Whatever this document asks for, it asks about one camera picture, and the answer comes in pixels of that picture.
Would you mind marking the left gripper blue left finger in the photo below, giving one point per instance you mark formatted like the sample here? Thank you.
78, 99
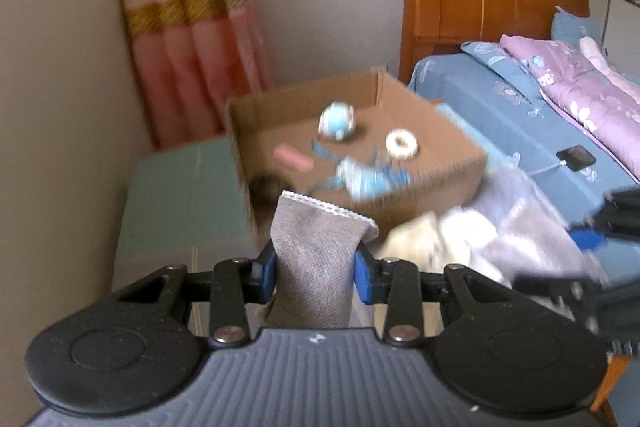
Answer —
234, 283

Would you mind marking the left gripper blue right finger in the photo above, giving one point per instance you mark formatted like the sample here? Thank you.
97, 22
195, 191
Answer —
396, 284

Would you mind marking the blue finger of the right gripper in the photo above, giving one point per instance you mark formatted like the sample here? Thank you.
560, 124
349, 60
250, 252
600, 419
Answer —
587, 239

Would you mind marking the blue embroidered pouch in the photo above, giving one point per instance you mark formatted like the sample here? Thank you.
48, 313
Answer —
367, 182

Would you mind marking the blue tassel ornament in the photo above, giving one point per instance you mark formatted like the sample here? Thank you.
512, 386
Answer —
331, 183

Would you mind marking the pink nail file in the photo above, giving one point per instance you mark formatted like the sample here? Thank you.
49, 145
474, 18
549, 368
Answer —
289, 157

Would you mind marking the blue white toy figure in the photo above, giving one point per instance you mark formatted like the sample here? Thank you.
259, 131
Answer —
337, 122

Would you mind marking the yellow printed lens cloth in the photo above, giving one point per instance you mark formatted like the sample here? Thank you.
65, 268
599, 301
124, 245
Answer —
418, 241

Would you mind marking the black smartphone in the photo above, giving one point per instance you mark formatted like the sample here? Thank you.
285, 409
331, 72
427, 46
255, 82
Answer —
576, 158

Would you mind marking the grey checked table cover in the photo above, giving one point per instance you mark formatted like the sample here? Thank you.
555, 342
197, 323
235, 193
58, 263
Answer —
188, 206

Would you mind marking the white folded cloth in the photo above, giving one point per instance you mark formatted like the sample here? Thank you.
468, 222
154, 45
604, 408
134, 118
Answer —
463, 235

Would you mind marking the purple floral quilt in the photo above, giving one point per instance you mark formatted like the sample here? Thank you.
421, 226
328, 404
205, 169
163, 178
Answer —
571, 82

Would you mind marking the open cardboard box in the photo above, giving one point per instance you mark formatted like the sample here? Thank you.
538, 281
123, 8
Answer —
445, 173

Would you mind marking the blue pillow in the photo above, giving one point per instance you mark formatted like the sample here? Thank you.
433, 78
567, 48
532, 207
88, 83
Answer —
571, 29

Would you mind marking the pink striped curtain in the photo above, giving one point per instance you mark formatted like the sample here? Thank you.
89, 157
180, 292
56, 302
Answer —
191, 57

